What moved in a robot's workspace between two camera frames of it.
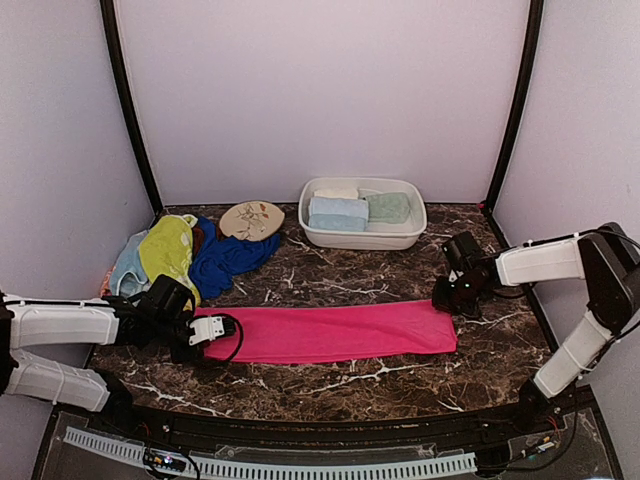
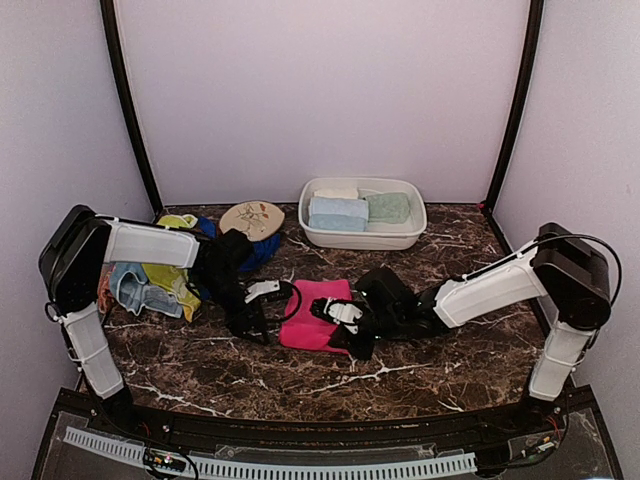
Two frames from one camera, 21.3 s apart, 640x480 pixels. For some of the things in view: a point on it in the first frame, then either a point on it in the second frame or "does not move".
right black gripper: x=441 y=302 → x=342 y=338
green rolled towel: x=390 y=207 does not move
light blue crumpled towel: x=128 y=276 does not move
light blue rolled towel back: x=357 y=208 does not move
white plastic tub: x=377 y=236 does not move
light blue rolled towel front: x=338 y=222 does not move
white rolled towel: x=337 y=193 does not move
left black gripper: x=188 y=355 → x=238 y=327
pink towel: x=304 y=332 → x=306 y=329
